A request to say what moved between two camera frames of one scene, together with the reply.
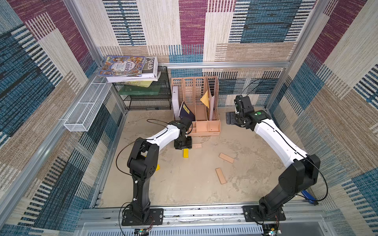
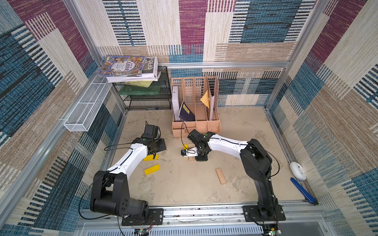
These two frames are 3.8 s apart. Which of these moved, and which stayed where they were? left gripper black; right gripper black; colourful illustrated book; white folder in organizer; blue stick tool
Moved: left gripper black; right gripper black
Stayed: white folder in organizer; blue stick tool; colourful illustrated book
